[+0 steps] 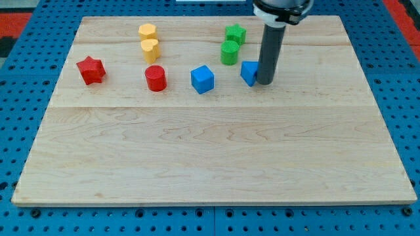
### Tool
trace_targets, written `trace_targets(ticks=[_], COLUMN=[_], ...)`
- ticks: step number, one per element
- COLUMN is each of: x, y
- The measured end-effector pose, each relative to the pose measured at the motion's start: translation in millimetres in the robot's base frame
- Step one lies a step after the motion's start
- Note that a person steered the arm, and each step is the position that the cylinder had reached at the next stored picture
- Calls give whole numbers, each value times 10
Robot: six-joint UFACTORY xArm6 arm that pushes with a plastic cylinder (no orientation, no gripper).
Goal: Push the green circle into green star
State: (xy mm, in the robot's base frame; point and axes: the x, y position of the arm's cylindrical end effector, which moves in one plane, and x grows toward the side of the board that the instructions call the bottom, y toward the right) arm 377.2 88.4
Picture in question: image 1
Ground green star block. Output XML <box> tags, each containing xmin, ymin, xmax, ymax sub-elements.
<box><xmin>225</xmin><ymin>24</ymin><xmax>247</xmax><ymax>46</ymax></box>

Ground red star block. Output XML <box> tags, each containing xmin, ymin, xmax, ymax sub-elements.
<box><xmin>76</xmin><ymin>56</ymin><xmax>106</xmax><ymax>85</ymax></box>

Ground blue cube block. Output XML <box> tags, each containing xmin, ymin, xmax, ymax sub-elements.
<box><xmin>190</xmin><ymin>65</ymin><xmax>215</xmax><ymax>94</ymax></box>

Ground blue triangle block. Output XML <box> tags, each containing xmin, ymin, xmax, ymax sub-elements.
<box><xmin>240</xmin><ymin>61</ymin><xmax>258</xmax><ymax>87</ymax></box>

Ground red cylinder block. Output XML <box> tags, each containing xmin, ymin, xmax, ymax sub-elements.
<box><xmin>144</xmin><ymin>65</ymin><xmax>167</xmax><ymax>92</ymax></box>

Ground green cylinder block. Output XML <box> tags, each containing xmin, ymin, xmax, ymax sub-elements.
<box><xmin>220</xmin><ymin>40</ymin><xmax>240</xmax><ymax>66</ymax></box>

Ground yellow heart block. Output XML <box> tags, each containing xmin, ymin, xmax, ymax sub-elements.
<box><xmin>140</xmin><ymin>39</ymin><xmax>161</xmax><ymax>64</ymax></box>

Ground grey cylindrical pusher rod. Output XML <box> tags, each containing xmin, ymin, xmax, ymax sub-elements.
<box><xmin>256</xmin><ymin>25</ymin><xmax>285</xmax><ymax>85</ymax></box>

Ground yellow hexagon block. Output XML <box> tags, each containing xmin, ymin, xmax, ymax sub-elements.
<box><xmin>138</xmin><ymin>23</ymin><xmax>158</xmax><ymax>41</ymax></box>

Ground wooden board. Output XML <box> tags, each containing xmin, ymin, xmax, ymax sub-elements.
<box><xmin>12</xmin><ymin>16</ymin><xmax>417</xmax><ymax>207</ymax></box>

